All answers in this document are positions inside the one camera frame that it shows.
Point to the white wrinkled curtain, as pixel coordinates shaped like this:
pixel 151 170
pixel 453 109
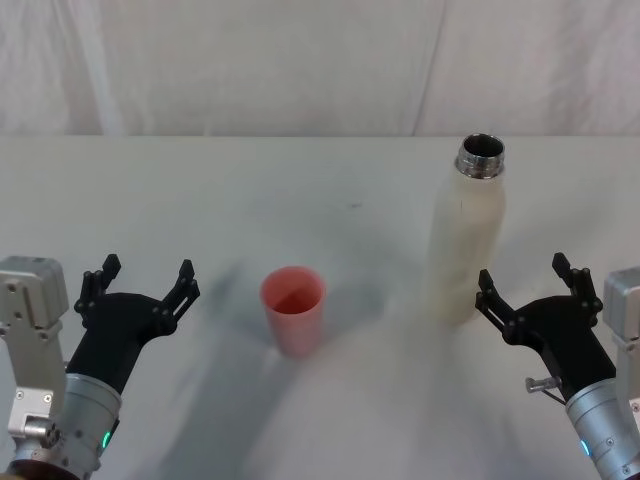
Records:
pixel 280 65

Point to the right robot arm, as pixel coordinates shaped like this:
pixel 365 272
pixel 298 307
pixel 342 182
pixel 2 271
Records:
pixel 607 430

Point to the pink plastic cup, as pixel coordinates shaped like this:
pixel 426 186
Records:
pixel 295 320

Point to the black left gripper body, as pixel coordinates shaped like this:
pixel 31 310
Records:
pixel 112 330

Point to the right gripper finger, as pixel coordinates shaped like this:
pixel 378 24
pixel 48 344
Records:
pixel 577 282
pixel 495 305

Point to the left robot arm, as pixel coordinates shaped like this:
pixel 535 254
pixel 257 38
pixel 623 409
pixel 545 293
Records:
pixel 32 345

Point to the white table cloth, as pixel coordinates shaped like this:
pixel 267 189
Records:
pixel 320 210

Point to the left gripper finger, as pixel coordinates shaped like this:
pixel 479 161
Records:
pixel 181 292
pixel 97 282

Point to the cream vacuum bottle steel neck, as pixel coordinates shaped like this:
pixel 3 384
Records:
pixel 465 240

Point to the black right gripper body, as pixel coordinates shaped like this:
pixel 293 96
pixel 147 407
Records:
pixel 570 335

